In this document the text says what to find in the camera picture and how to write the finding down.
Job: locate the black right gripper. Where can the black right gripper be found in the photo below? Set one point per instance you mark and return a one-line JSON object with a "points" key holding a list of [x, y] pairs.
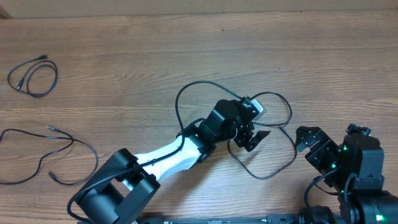
{"points": [[326, 148]]}

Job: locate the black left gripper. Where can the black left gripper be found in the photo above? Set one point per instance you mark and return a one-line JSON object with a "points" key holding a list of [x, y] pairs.
{"points": [[241, 138]]}

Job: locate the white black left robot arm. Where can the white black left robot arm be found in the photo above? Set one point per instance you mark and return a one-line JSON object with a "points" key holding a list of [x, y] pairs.
{"points": [[123, 186]]}

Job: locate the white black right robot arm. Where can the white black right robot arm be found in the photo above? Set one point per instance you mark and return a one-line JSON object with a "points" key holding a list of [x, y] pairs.
{"points": [[354, 169]]}

